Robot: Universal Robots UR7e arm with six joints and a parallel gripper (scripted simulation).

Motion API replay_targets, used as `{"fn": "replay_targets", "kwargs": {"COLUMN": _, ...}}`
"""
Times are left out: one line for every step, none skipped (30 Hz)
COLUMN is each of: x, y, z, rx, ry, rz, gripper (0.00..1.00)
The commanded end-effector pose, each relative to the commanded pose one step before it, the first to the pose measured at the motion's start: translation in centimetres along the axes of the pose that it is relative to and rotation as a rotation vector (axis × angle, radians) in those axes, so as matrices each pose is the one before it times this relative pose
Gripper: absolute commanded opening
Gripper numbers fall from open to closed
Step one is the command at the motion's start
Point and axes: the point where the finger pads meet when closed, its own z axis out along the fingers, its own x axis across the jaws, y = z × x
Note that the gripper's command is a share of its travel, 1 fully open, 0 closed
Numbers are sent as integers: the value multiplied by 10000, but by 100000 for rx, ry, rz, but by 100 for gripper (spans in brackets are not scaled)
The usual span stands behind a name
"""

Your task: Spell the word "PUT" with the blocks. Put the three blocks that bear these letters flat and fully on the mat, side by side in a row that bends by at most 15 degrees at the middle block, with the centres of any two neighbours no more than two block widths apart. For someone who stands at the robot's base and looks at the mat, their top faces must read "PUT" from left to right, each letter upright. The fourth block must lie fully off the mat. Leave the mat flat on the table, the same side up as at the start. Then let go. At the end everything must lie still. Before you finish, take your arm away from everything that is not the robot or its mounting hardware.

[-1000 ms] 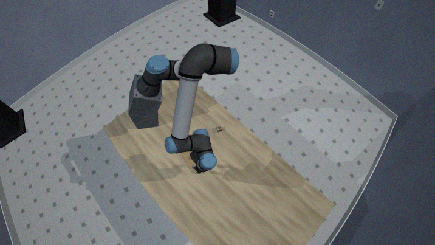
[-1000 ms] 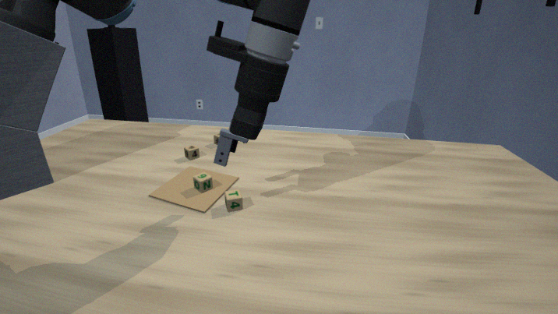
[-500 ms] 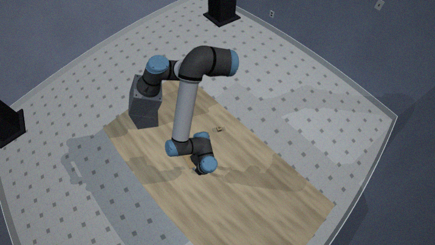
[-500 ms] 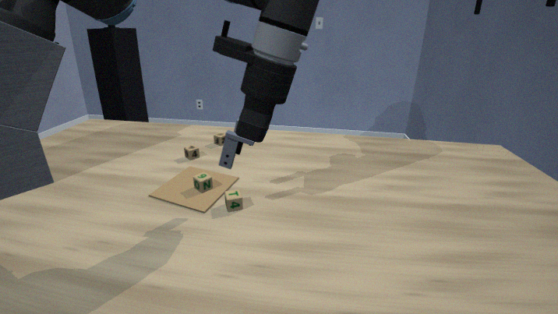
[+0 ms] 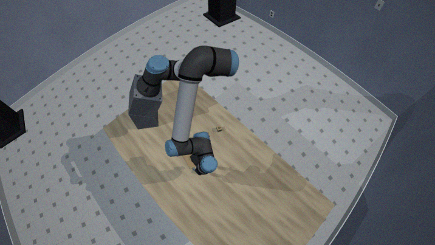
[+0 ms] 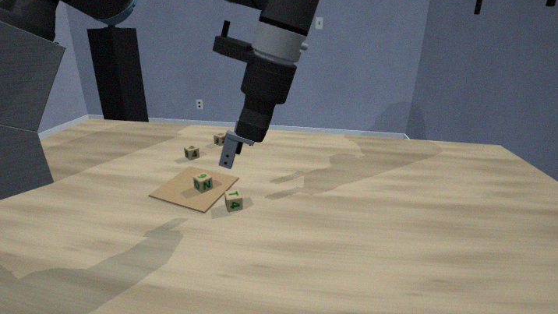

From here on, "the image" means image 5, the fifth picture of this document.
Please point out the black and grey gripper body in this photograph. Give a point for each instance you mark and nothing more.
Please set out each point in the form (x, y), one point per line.
(195, 161)

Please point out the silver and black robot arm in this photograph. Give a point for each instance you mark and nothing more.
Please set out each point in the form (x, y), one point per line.
(189, 71)

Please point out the tan flat mat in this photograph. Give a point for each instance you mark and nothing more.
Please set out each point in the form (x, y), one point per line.
(188, 160)

